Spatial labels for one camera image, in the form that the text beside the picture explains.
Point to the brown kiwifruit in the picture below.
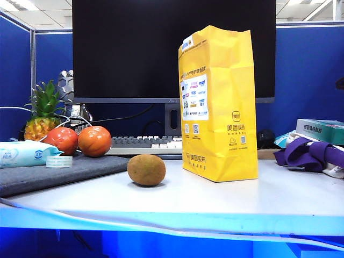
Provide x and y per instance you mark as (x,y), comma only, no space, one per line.
(146,170)

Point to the yellow printed paper bag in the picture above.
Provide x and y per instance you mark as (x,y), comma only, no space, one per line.
(225,107)

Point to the grey monitor stand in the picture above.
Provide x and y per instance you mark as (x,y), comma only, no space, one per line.
(172,119)

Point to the grey and white keyboard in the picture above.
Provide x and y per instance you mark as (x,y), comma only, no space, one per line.
(139,143)

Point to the orange-red tomato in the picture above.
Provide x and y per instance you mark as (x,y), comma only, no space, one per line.
(94,141)

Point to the black computer monitor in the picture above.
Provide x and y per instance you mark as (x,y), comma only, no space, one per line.
(129,51)

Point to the red tomato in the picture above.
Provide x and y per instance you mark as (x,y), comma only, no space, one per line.
(62,139)

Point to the light blue tissue pack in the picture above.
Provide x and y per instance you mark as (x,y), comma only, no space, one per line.
(285,139)

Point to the clear tape roll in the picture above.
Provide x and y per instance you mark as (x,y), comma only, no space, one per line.
(59,161)

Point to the grey felt pad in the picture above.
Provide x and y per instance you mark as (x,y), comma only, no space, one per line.
(59,173)

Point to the pineapple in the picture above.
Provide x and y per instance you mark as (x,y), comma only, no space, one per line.
(43,118)

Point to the purple cloth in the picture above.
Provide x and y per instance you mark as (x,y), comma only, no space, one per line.
(306,156)

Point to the teal medicine box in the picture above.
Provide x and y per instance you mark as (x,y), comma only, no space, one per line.
(319,130)

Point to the blue wet wipes pack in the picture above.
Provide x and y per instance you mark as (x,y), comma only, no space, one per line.
(21,154)

